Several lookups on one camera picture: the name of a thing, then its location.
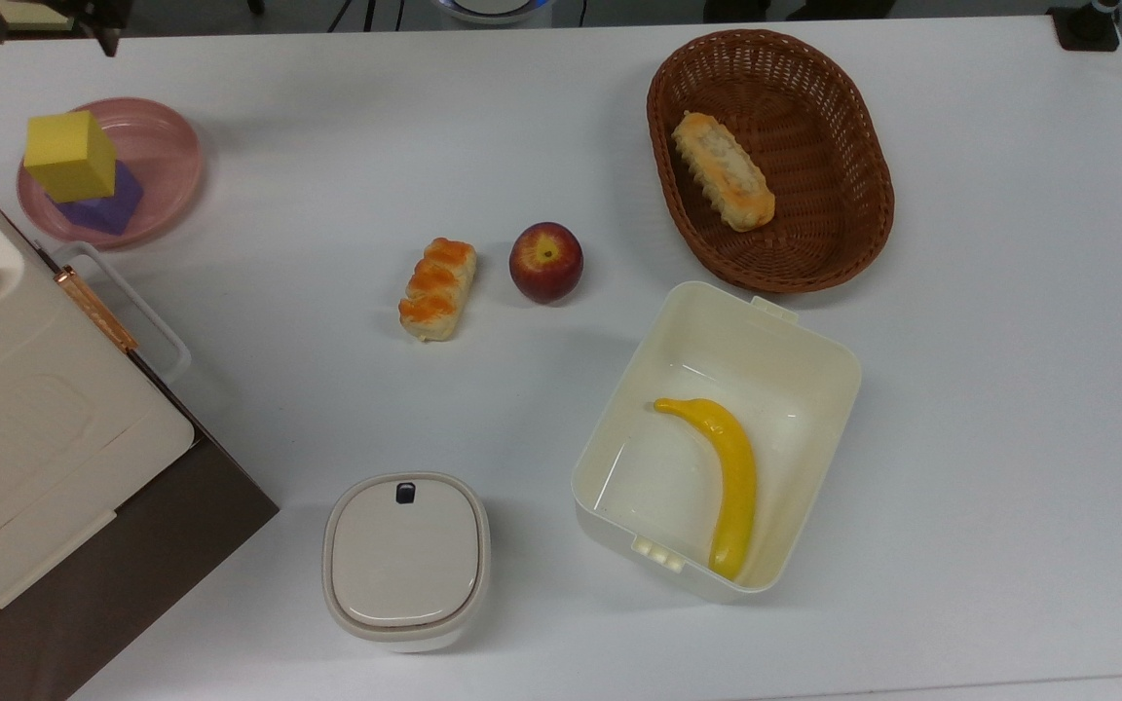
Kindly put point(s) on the white grey Franka robot arm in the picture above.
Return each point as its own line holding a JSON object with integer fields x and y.
{"x": 493, "y": 12}

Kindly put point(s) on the yellow cube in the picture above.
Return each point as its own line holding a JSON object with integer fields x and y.
{"x": 69, "y": 156}

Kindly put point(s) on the purple cube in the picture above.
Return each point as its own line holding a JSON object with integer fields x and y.
{"x": 111, "y": 211}

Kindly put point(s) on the pink plate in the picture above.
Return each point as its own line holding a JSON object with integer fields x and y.
{"x": 162, "y": 146}

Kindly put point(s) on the black tripod legs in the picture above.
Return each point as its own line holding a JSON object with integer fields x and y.
{"x": 366, "y": 12}

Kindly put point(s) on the orange glazed toy bread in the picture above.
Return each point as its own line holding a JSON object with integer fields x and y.
{"x": 437, "y": 289}

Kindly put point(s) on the red toy apple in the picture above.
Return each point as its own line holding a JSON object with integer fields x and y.
{"x": 546, "y": 263}

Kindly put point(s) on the dark brown wooden crate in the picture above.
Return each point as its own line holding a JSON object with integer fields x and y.
{"x": 132, "y": 584}

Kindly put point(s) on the white lidded canister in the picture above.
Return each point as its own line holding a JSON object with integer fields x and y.
{"x": 405, "y": 565}

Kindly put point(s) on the pale long toy bread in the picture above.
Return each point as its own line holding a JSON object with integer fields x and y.
{"x": 723, "y": 170}

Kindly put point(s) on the brown wicker basket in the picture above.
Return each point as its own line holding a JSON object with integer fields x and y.
{"x": 834, "y": 195}

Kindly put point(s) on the yellow toy banana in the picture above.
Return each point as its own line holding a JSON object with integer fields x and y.
{"x": 731, "y": 467}

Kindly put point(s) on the cream open plastic box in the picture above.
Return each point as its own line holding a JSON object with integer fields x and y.
{"x": 795, "y": 370}

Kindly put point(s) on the black clamp mount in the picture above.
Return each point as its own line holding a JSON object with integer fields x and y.
{"x": 1085, "y": 27}

